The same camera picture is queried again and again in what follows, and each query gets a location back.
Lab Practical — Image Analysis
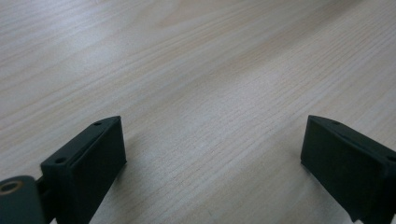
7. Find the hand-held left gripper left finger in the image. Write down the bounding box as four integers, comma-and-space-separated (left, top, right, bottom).
40, 115, 128, 224

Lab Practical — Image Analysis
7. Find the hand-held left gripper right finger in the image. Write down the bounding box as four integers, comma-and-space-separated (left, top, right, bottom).
300, 115, 396, 224

